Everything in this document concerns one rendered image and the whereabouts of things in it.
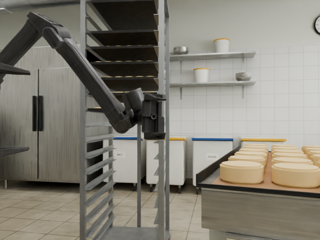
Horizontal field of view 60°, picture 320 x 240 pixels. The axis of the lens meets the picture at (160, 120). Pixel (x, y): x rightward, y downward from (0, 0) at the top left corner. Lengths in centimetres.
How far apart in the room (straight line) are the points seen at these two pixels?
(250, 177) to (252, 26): 437
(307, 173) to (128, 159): 368
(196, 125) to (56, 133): 207
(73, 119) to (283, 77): 310
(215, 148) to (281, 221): 340
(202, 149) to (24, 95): 261
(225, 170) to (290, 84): 424
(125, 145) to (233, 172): 364
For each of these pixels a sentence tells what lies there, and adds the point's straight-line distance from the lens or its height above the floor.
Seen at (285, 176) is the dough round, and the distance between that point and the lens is 33.
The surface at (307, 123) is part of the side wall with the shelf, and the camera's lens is 457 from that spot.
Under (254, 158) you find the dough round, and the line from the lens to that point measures 40.
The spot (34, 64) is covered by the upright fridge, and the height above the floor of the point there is 181.
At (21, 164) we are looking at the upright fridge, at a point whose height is 38.
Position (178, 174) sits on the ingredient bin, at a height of 27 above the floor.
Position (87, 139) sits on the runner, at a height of 87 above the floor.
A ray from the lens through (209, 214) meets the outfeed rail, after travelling 37.
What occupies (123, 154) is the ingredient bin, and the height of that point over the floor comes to 53.
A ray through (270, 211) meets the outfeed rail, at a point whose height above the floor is 87.
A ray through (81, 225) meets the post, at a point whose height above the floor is 39.
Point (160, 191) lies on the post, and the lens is 159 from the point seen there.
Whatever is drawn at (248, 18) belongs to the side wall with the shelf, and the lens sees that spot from 469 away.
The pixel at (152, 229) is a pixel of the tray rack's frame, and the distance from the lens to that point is 230.
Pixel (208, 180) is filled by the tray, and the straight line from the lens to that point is 35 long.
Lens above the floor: 97
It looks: 1 degrees up
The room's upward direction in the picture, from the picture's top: straight up
